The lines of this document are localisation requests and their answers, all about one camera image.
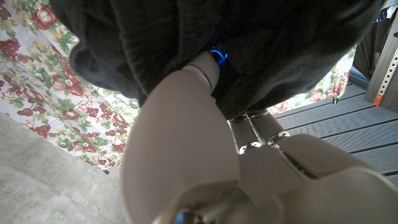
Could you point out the floral fruit print backdrop cloth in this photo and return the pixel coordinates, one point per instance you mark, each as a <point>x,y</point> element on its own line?
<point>46,93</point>

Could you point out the black shorts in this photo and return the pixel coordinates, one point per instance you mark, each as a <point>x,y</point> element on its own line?
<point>186,28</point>

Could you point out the white perforated metal strip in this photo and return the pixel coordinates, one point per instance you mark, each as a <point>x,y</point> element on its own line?
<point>387,79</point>

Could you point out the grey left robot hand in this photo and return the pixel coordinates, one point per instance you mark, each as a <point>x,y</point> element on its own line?
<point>186,149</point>

